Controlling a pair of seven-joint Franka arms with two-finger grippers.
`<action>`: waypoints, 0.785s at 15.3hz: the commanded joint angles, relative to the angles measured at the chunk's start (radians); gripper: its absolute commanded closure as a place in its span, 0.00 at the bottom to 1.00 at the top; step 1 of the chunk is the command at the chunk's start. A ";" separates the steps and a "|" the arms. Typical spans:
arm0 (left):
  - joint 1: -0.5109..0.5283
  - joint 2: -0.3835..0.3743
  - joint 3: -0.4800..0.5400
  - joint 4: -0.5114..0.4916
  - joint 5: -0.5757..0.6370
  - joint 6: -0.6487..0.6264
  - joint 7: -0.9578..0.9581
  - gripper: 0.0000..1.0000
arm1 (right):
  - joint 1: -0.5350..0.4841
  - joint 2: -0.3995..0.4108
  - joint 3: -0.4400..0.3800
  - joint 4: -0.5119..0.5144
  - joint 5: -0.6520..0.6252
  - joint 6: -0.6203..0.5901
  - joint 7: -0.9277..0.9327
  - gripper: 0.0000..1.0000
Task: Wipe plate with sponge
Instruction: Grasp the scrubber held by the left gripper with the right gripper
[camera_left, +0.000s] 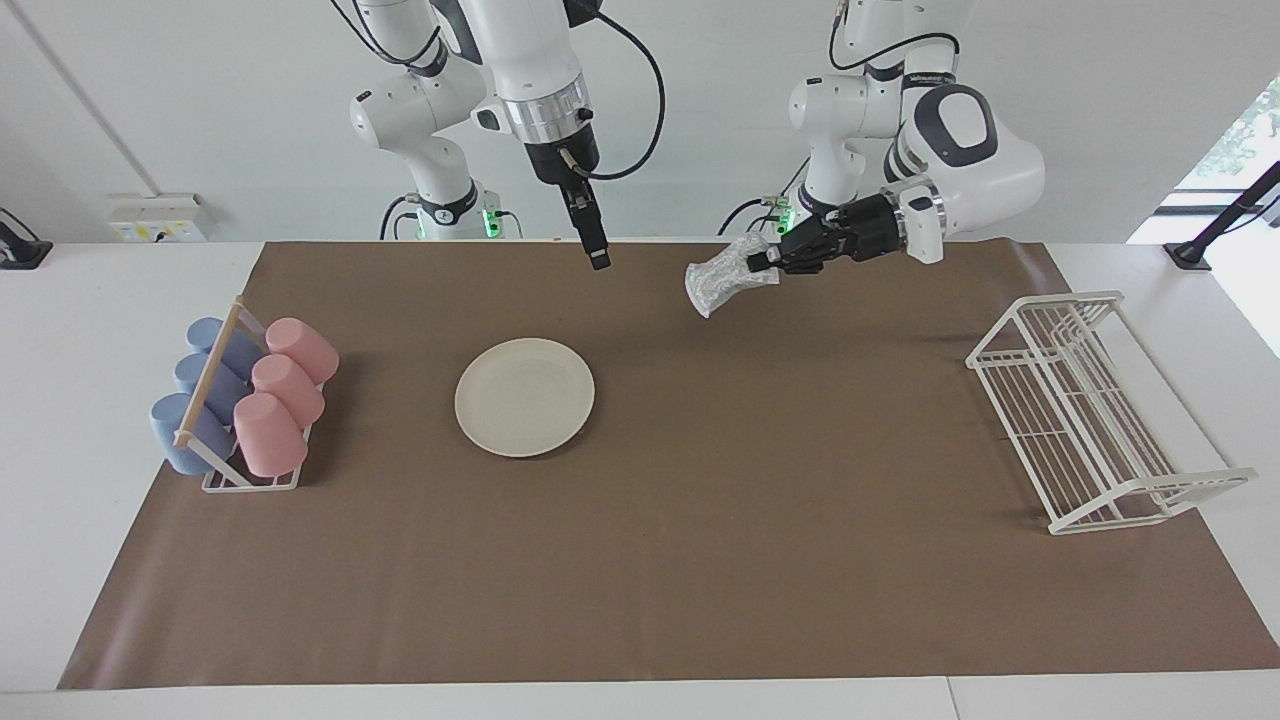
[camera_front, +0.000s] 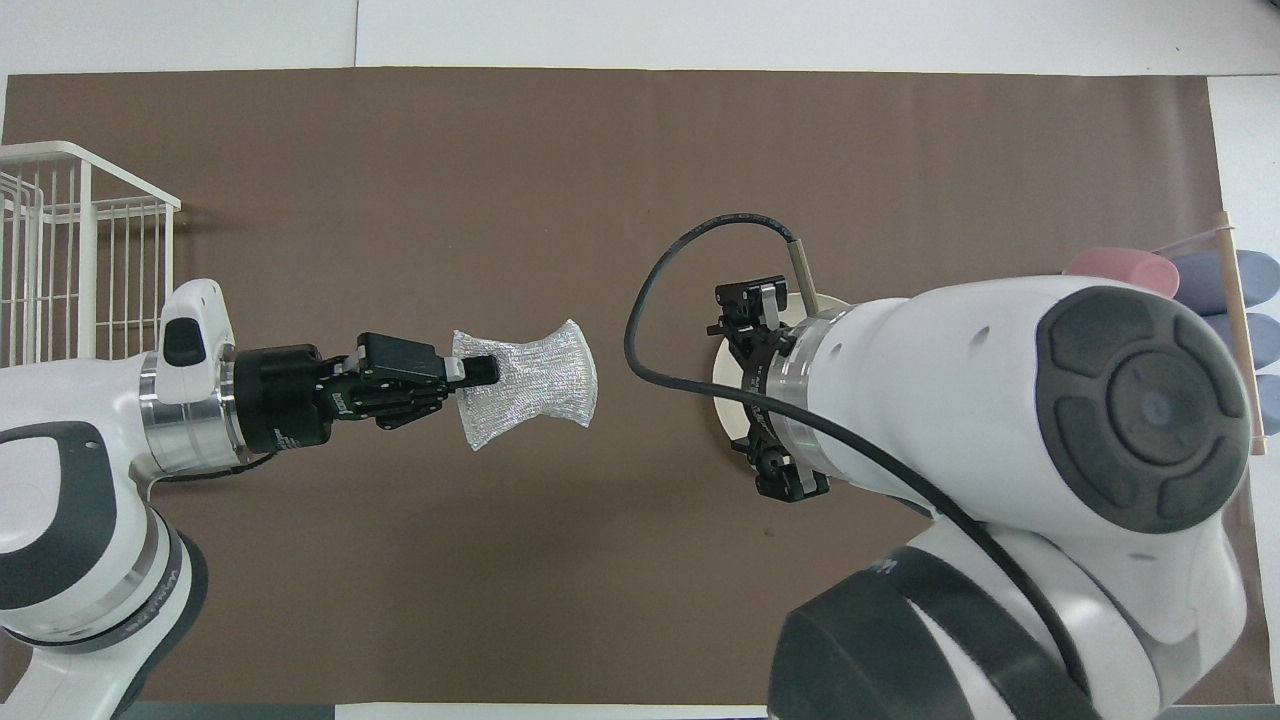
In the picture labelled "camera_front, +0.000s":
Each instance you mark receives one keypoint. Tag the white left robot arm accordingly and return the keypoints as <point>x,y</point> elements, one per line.
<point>60,520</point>

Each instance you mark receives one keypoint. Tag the brown table mat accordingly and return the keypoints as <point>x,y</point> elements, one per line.
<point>500,550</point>

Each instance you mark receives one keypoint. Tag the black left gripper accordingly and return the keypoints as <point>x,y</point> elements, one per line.
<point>285,400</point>

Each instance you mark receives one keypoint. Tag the cream round plate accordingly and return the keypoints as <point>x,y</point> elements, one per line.
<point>724,395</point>

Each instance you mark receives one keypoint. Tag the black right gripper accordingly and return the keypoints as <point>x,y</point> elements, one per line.
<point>755,370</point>

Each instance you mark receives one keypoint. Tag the pink plastic cup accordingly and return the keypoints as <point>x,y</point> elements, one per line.
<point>1120,265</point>

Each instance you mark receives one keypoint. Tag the cup rack with wooden rod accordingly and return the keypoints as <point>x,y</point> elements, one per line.
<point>1238,310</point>

